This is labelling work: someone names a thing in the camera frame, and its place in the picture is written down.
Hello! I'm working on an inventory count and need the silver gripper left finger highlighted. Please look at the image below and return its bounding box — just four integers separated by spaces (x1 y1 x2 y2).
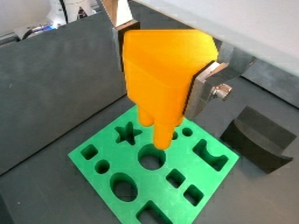
112 19 140 71

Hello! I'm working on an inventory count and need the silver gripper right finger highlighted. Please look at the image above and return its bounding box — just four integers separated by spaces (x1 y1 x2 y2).
183 42 255 120

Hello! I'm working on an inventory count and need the orange three-prong plastic block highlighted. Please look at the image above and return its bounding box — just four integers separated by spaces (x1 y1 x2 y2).
123 29 217 150

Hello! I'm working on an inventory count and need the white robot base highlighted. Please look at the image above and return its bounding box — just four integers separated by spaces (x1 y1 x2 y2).
13 0 96 40

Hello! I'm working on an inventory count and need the black curved plastic block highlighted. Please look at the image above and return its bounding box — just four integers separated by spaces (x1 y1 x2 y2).
220 107 296 173

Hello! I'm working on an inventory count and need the dark grey side panel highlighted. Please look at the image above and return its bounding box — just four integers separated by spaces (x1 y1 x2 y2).
0 13 125 175

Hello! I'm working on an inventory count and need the green shape-sorter board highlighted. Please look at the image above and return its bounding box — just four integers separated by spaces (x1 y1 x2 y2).
69 108 239 224

